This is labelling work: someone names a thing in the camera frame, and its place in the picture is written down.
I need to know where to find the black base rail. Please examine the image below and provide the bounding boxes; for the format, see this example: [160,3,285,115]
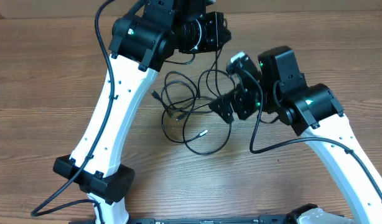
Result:
[69,213,346,224]

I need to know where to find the black cable silver plug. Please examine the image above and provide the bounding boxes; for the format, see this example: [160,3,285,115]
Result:
[151,68,237,156]

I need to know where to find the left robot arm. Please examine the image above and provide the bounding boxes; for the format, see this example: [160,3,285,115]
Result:
[53,1,231,223]

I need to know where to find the black cable black plugs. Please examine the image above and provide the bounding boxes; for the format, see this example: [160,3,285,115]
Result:
[157,49,236,120]

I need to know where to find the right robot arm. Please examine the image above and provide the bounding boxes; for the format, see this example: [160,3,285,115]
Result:
[209,45,382,223]

